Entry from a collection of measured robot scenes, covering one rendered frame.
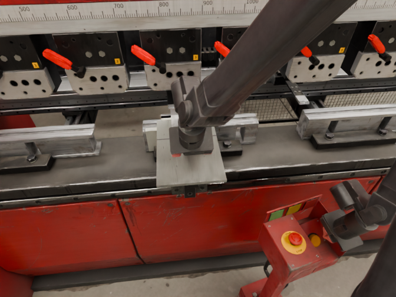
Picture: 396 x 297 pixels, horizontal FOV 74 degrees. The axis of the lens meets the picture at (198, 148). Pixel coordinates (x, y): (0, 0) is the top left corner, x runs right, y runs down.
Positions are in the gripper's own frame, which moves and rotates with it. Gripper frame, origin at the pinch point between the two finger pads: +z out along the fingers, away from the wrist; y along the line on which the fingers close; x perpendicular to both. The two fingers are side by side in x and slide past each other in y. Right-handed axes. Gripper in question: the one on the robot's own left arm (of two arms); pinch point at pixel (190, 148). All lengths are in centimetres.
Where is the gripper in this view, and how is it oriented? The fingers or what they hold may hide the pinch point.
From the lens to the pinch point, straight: 70.4
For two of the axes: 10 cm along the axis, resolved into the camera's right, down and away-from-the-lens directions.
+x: 1.0, 9.6, -2.7
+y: -9.9, 0.8, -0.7
